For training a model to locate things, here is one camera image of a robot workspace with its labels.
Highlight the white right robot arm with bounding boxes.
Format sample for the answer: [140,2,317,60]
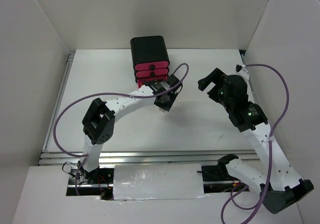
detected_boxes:
[198,65,314,214]

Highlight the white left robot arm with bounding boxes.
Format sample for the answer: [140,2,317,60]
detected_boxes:
[77,74,183,184]

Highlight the black drawer organizer box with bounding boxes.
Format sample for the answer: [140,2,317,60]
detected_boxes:
[130,35,170,83]

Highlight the white foil cover sheet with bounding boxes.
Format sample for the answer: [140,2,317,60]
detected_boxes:
[113,163,206,201]

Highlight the aluminium right side rail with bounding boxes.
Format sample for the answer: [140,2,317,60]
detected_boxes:
[240,53,279,161]

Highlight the aluminium rail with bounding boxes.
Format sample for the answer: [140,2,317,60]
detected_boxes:
[37,150,261,165]
[41,52,76,153]
[240,53,279,161]

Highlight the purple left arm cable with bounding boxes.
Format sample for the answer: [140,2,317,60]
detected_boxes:
[53,62,189,197]

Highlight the aluminium left side rail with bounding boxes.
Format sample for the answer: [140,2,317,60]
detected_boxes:
[41,52,76,153]

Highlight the aluminium front rail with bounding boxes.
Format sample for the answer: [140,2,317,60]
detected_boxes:
[37,150,261,165]

